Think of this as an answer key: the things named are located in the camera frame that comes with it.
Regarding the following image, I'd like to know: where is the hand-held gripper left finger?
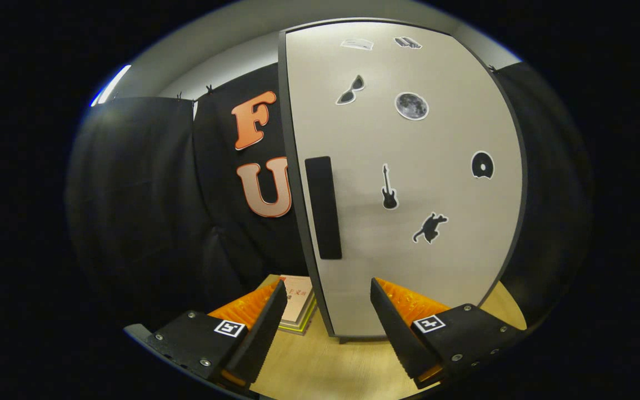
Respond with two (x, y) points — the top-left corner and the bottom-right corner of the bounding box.
(148, 279), (289, 389)

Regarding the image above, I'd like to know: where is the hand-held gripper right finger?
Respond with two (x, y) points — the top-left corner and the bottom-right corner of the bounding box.
(370, 277), (526, 389)

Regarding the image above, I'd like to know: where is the black door handle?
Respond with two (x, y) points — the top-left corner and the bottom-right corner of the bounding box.
(304, 156), (343, 260)

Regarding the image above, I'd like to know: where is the dark grey shoe cabinet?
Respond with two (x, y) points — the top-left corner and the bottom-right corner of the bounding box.
(278, 17), (529, 345)

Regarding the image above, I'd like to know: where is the yellow-edged book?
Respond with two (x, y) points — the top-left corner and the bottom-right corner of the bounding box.
(277, 300), (319, 335)

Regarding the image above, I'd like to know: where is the black backdrop cloth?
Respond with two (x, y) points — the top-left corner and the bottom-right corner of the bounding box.
(66, 61), (593, 334)

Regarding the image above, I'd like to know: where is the ceiling light panel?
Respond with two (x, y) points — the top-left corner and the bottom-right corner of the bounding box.
(91, 64), (132, 106)

